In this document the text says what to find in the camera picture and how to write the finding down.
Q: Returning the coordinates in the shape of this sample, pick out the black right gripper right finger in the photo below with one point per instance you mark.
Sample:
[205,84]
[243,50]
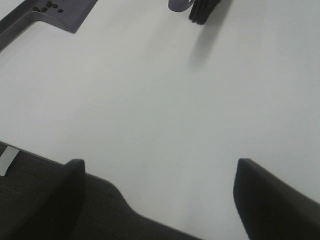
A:
[270,209]

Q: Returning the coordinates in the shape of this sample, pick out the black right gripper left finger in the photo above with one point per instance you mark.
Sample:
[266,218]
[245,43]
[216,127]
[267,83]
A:
[49,210]

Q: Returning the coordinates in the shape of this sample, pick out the grey plastic dustpan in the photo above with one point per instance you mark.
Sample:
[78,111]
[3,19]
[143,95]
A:
[21,17]

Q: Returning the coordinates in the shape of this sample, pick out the pile of coffee beans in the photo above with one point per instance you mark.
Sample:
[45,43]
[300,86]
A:
[47,6]

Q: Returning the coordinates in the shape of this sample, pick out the grey brush black bristles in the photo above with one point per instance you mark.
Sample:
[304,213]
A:
[200,9]

